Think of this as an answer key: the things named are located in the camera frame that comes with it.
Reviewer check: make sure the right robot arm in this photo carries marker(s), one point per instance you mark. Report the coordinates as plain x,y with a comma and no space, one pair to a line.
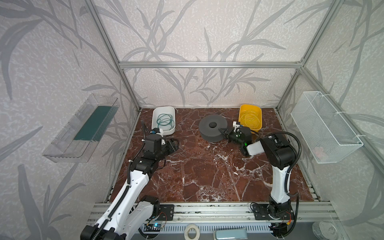
283,150

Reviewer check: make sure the white wire basket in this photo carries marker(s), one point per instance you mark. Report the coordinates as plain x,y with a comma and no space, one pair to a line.
326,132

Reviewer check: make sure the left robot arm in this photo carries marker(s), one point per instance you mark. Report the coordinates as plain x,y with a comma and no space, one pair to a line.
126,214

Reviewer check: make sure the white tape roll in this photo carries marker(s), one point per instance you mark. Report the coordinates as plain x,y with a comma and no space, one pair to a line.
192,232

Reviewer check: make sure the clear wall shelf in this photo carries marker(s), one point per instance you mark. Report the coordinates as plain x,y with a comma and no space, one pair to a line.
79,138

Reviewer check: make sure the white plastic bin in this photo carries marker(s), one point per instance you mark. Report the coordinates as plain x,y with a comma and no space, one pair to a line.
164,118

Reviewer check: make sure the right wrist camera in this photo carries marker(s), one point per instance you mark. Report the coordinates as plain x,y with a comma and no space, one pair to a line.
236,125

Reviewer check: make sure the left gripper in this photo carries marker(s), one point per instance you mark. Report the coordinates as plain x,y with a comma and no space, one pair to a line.
170,144

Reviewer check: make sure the yellow plastic bin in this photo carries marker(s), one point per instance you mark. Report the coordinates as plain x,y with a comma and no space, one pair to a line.
250,116

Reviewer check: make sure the grey perforated spool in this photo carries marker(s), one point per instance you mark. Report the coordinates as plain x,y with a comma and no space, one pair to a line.
210,126

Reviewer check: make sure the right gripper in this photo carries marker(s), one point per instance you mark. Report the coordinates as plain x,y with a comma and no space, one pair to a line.
232,134

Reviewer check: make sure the light blue box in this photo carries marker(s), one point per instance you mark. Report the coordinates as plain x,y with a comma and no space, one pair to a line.
233,234

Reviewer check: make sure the aluminium mounting rail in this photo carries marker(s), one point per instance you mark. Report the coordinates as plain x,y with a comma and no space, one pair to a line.
215,212

